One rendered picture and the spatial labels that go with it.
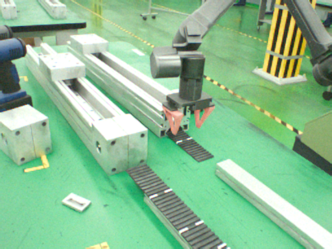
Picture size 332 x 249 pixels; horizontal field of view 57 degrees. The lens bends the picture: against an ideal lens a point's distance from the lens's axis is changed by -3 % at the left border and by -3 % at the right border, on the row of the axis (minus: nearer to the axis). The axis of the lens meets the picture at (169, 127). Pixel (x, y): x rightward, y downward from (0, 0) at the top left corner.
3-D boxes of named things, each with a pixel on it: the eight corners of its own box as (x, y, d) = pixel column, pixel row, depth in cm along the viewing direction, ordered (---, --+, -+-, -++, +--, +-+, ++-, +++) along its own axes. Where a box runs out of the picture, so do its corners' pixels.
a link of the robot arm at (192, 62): (210, 54, 72) (200, 47, 77) (181, 54, 70) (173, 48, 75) (206, 82, 75) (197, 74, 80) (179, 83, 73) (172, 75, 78)
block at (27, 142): (61, 148, 79) (57, 114, 75) (18, 166, 71) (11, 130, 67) (41, 133, 85) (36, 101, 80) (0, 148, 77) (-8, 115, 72)
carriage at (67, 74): (86, 84, 102) (85, 64, 99) (52, 89, 97) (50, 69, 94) (71, 70, 114) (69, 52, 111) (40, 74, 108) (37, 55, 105)
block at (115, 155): (155, 161, 77) (157, 127, 72) (107, 176, 70) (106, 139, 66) (137, 144, 83) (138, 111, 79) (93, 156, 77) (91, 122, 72)
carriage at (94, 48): (109, 58, 130) (108, 41, 127) (83, 61, 124) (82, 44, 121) (94, 48, 142) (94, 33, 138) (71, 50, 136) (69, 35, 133)
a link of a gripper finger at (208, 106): (176, 126, 86) (178, 93, 81) (196, 120, 89) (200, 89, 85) (190, 137, 81) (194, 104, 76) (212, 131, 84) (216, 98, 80)
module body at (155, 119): (188, 130, 92) (190, 103, 88) (159, 138, 87) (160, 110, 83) (88, 57, 149) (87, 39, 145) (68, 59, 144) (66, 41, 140)
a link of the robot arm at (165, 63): (198, 20, 74) (187, 40, 82) (150, 20, 70) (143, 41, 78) (209, 65, 71) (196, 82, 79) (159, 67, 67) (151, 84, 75)
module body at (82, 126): (129, 146, 82) (130, 117, 78) (93, 156, 77) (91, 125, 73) (48, 61, 139) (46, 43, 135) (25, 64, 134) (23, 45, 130)
